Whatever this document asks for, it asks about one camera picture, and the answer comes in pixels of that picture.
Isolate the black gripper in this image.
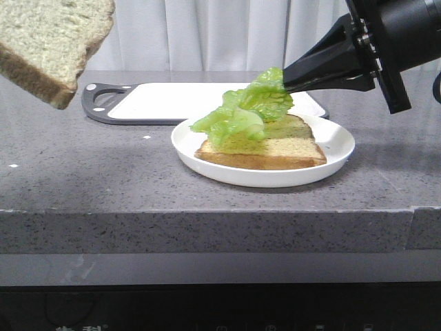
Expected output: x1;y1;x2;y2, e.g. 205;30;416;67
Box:
284;1;411;114

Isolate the green lettuce leaf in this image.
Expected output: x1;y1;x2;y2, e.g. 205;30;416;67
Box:
190;67;294;146

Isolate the bread slice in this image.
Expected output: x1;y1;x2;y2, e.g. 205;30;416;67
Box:
1;1;115;109
194;114;327;170

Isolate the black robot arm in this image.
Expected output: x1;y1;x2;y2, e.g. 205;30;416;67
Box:
283;1;440;114

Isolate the white round plate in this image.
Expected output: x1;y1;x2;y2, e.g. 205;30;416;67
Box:
171;114;355;188

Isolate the grey white curtain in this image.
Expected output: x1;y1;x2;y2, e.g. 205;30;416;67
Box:
87;0;348;72

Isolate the white cutting board black rim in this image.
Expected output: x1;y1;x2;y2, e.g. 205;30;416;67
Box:
81;82;330;126

